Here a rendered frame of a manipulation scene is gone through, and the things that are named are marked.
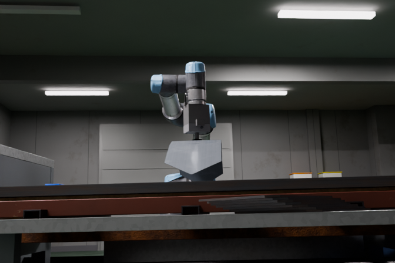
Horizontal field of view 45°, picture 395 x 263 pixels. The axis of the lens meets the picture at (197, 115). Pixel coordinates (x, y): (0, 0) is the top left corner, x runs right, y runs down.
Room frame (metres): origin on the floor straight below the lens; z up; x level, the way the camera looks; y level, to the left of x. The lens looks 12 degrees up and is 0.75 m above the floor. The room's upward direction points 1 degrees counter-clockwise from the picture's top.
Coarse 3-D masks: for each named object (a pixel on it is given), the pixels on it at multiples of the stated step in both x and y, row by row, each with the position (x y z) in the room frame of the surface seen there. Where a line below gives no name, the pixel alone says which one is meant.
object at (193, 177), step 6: (186, 174) 2.02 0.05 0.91; (192, 174) 2.02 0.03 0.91; (198, 174) 2.02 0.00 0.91; (204, 174) 2.02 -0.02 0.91; (210, 174) 2.02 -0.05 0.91; (216, 174) 2.02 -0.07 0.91; (192, 180) 2.06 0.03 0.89; (198, 180) 2.06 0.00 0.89; (204, 180) 2.06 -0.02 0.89; (210, 180) 2.06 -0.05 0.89
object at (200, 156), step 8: (184, 152) 1.57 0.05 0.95; (192, 152) 1.57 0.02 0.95; (200, 152) 1.56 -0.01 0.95; (208, 152) 1.56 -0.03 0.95; (216, 152) 1.56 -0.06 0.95; (168, 160) 1.52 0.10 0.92; (176, 160) 1.52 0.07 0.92; (184, 160) 1.51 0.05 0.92; (192, 160) 1.51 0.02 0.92; (200, 160) 1.51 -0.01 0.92; (208, 160) 1.50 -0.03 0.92; (216, 160) 1.50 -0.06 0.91
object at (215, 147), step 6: (180, 144) 1.65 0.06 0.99; (186, 144) 1.64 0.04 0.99; (192, 144) 1.64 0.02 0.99; (198, 144) 1.64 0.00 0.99; (204, 144) 1.63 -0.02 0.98; (210, 144) 1.63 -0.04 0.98; (216, 144) 1.63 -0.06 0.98; (168, 150) 1.60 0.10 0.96; (174, 150) 1.59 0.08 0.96; (180, 150) 1.59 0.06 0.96; (186, 150) 1.59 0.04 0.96; (192, 150) 1.58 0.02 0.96; (198, 150) 1.58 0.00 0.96; (204, 150) 1.58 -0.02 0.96; (210, 150) 1.58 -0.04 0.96; (216, 150) 1.57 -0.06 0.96
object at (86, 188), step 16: (384, 176) 1.36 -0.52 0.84; (0, 192) 1.42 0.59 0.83; (16, 192) 1.42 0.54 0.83; (32, 192) 1.42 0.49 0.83; (48, 192) 1.41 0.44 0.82; (64, 192) 1.41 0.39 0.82; (80, 192) 1.41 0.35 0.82; (96, 192) 1.41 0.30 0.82; (112, 192) 1.40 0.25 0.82; (128, 192) 1.40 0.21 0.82; (144, 192) 1.40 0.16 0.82; (160, 192) 1.40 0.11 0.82; (176, 192) 1.40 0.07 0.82
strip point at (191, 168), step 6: (174, 162) 1.50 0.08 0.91; (180, 162) 1.50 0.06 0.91; (186, 162) 1.50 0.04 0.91; (192, 162) 1.50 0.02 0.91; (198, 162) 1.50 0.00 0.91; (204, 162) 1.49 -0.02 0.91; (210, 162) 1.49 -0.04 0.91; (216, 162) 1.49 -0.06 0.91; (180, 168) 1.46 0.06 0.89; (186, 168) 1.46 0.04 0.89; (192, 168) 1.46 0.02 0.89; (198, 168) 1.45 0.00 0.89; (204, 168) 1.45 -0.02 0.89
